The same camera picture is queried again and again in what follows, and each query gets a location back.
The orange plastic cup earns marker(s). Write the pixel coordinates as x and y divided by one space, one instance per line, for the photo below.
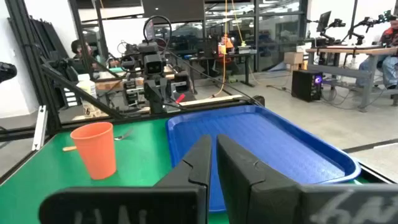
96 152

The person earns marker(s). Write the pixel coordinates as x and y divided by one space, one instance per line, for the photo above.
390 67
226 46
76 46

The wooden top grey desk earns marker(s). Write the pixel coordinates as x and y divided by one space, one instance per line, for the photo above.
373 51

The cardboard box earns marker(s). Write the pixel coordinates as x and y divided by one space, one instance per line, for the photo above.
293 58

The blue plastic tray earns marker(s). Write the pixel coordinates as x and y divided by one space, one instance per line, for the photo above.
264 140

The white plastic bottle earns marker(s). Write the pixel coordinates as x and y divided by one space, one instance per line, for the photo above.
87 88

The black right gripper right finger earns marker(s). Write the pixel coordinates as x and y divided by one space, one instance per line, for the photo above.
264 199

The stack of black panels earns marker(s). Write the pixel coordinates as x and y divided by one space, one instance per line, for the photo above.
49 37

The black work table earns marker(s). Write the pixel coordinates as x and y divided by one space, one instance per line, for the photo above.
217 57

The black computer monitor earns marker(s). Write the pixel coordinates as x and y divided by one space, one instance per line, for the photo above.
324 21

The small black robot arm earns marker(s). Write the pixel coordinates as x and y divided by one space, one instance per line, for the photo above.
337 23
370 21

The black rounded device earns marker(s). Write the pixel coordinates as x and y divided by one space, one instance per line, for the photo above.
6 71

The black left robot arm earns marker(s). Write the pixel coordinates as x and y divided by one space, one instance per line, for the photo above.
147 48

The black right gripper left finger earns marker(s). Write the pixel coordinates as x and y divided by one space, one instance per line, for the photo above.
186 199

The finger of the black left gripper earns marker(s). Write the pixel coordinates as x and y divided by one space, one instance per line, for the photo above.
155 99
168 91

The light wooden plank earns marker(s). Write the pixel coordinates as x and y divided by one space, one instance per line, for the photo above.
211 100

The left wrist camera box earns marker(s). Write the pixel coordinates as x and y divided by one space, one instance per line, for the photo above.
154 65

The silver aluminium bracket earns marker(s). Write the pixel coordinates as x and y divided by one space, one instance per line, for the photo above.
39 127

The black computer tower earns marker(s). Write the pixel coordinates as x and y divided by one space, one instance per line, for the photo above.
304 85

